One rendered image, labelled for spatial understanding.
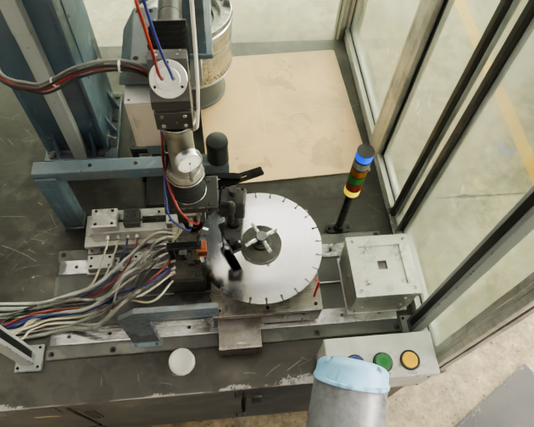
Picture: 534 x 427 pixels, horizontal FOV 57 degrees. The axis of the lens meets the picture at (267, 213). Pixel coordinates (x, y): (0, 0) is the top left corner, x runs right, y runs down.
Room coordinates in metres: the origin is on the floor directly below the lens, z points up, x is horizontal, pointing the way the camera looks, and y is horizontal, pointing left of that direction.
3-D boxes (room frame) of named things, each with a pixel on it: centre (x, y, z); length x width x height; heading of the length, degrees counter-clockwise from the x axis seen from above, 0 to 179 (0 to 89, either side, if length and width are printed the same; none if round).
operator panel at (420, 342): (0.33, -0.32, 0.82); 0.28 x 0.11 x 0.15; 100
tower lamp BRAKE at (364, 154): (0.77, -0.23, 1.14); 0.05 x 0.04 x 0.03; 10
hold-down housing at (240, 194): (0.55, 0.08, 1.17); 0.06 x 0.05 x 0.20; 91
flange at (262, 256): (0.58, 0.01, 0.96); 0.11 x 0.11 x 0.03
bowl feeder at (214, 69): (1.31, 0.32, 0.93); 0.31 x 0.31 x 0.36
